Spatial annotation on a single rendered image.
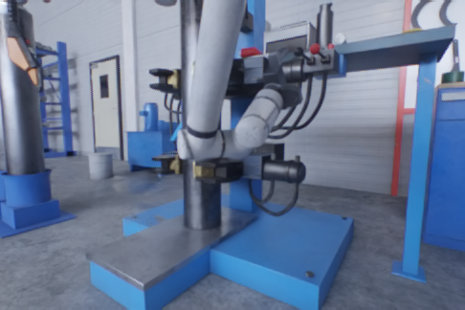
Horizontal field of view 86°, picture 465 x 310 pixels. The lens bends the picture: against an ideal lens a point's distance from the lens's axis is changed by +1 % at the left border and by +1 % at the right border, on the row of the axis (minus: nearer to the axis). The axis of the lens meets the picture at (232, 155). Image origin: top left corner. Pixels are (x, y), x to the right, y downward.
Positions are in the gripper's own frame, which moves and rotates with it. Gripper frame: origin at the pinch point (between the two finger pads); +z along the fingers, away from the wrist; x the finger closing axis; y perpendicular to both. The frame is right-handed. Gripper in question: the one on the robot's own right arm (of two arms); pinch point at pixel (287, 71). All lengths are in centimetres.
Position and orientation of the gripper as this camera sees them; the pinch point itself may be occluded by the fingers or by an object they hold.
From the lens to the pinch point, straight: 91.3
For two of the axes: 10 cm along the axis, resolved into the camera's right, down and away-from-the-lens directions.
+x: 3.6, 7.0, 6.2
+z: 4.3, -7.1, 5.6
